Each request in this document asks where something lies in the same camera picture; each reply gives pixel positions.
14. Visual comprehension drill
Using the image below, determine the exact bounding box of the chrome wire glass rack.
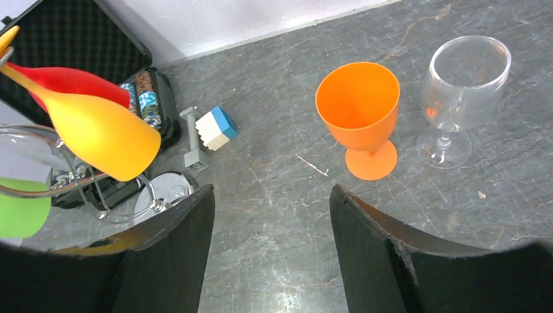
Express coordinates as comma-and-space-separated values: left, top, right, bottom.
1, 141, 198, 224

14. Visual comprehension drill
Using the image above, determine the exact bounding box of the red plastic wine glass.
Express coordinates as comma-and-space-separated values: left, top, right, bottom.
2, 62, 130, 108

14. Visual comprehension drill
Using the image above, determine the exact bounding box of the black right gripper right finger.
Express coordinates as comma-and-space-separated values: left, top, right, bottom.
329, 185, 552, 312

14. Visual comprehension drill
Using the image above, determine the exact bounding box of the yellow plastic wine glass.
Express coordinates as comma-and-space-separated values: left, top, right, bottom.
0, 25, 162, 183

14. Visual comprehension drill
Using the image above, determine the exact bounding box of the orange plastic wine glass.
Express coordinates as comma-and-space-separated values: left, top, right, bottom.
315, 62, 400, 181

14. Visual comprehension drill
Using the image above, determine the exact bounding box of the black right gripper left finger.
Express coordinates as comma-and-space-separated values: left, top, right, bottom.
1, 184, 215, 312

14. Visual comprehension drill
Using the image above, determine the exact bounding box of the grey white blue brick toy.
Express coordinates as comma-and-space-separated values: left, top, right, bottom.
179, 106, 239, 173

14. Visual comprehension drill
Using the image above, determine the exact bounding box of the green plastic wine glass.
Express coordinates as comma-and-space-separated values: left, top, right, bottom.
1, 178, 51, 238

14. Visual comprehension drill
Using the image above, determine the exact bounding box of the clear wine glass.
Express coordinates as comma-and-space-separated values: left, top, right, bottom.
416, 35, 512, 170
1, 124, 72, 171

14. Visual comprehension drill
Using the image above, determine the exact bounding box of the black poker chip case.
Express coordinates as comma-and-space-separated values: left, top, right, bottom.
0, 0, 183, 211

